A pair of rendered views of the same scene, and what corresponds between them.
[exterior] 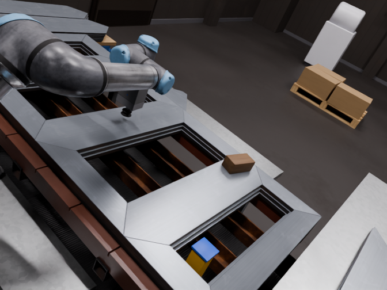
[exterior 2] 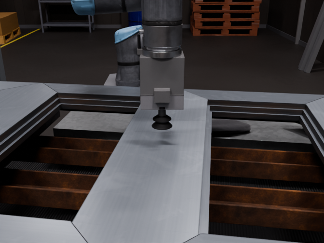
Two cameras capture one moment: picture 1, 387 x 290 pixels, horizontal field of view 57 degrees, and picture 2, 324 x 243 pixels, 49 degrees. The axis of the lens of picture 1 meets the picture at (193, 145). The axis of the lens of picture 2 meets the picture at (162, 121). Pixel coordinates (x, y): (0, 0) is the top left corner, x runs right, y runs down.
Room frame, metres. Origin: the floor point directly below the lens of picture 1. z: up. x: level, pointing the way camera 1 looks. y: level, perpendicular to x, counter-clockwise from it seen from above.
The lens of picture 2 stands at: (1.84, 0.07, 1.19)
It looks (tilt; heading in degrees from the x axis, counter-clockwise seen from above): 23 degrees down; 161
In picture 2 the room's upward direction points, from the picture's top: straight up
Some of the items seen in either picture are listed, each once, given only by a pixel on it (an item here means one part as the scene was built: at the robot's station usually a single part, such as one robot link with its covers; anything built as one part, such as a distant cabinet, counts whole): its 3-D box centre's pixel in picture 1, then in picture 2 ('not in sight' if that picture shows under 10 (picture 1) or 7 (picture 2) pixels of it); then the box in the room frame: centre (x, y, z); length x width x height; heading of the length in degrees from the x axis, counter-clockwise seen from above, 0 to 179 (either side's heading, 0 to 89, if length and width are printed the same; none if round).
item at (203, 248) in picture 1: (204, 251); not in sight; (0.72, -0.15, 0.88); 0.06 x 0.06 x 0.02; 62
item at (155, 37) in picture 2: not in sight; (160, 36); (1.20, 0.29, 1.08); 0.08 x 0.08 x 0.05
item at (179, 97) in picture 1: (167, 93); not in sight; (1.81, 0.25, 0.77); 0.45 x 0.20 x 0.04; 62
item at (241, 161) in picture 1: (238, 163); not in sight; (1.23, -0.20, 0.89); 0.12 x 0.06 x 0.05; 137
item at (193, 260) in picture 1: (191, 272); not in sight; (0.72, -0.15, 0.78); 0.05 x 0.05 x 0.19; 62
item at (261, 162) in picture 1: (183, 113); not in sight; (1.74, 0.12, 0.74); 1.20 x 0.26 x 0.03; 62
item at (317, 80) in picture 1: (334, 93); not in sight; (5.67, -1.68, 0.21); 1.14 x 0.78 x 0.42; 69
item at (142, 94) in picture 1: (135, 90); (160, 78); (1.21, 0.28, 1.00); 0.10 x 0.09 x 0.16; 161
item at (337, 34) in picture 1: (334, 38); not in sight; (7.99, -1.75, 0.68); 0.69 x 0.60 x 1.36; 163
